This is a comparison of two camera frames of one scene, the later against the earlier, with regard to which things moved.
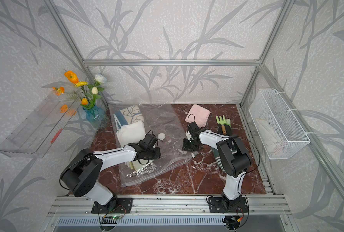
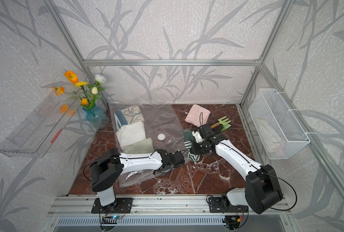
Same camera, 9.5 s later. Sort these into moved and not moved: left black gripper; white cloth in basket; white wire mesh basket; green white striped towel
Moved: green white striped towel; left black gripper
Not moved: white wire mesh basket; white cloth in basket
